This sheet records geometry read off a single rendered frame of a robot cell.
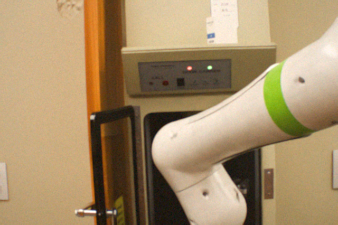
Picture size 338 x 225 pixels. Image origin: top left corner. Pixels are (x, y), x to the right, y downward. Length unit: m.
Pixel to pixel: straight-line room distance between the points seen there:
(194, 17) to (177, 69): 0.14
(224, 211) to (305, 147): 0.80
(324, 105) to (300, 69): 0.06
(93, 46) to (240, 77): 0.32
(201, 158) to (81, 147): 0.87
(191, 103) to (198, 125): 0.38
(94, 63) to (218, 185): 0.40
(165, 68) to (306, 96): 0.57
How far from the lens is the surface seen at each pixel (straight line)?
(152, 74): 1.45
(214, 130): 1.10
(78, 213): 1.29
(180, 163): 1.20
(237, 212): 1.24
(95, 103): 1.45
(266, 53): 1.43
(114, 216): 1.27
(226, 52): 1.42
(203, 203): 1.22
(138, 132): 1.53
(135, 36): 1.53
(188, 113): 1.58
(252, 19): 1.53
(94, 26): 1.45
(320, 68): 0.90
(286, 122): 0.97
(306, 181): 2.00
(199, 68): 1.44
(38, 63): 2.01
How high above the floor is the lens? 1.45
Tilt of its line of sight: 3 degrees down
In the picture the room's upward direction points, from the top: 2 degrees counter-clockwise
